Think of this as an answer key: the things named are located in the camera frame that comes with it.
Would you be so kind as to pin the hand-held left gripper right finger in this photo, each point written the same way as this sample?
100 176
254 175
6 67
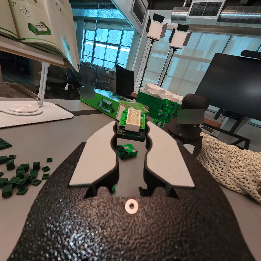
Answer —
167 161

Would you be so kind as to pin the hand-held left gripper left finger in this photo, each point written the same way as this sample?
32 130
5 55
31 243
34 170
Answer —
95 159

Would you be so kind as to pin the green white lego assembly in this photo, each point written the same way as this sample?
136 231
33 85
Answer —
133 120

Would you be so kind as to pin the person's right forearm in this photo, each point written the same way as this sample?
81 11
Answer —
228 167

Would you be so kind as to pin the green creeper lego figure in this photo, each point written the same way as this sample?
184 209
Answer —
167 110

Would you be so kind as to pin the green pixelated lego block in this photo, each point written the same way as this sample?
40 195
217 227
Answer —
127 152

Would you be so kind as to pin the small green lego piece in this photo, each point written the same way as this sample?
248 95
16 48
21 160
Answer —
113 188

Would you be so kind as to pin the green lego set box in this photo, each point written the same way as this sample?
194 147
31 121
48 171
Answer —
97 104

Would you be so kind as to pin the pile of dark green lego pieces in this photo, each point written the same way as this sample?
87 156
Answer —
20 175

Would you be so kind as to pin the dark green lego plate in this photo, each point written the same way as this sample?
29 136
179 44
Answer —
4 143

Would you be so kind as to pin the lego instruction booklet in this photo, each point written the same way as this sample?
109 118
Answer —
40 20

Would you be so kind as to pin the green storage crate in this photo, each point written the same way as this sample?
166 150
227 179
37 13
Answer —
145 102

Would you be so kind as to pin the black television stand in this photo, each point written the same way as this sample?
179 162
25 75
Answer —
245 142

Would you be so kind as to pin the black television screen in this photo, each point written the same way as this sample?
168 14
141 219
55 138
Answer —
230 85

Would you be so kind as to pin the white book stand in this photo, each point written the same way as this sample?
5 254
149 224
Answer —
51 114

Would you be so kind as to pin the black office chair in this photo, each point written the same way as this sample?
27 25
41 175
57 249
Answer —
124 81

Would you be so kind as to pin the studio light on stand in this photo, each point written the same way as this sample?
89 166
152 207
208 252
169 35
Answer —
180 37
156 30

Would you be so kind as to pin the black webcam bar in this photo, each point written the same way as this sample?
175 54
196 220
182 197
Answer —
250 53

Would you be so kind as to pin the silver air duct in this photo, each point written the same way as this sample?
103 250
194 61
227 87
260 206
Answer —
234 15

